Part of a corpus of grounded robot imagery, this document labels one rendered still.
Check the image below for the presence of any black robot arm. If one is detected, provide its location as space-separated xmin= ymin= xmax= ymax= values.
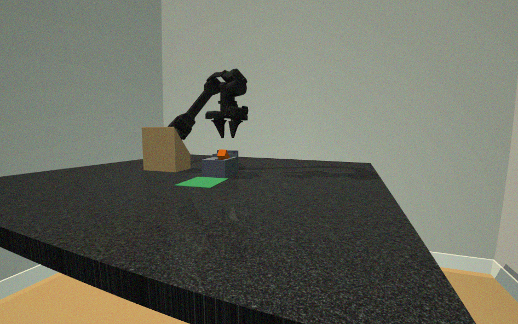
xmin=168 ymin=69 xmax=248 ymax=140

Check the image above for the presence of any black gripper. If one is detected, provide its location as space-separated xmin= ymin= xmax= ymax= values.
xmin=205 ymin=98 xmax=248 ymax=138

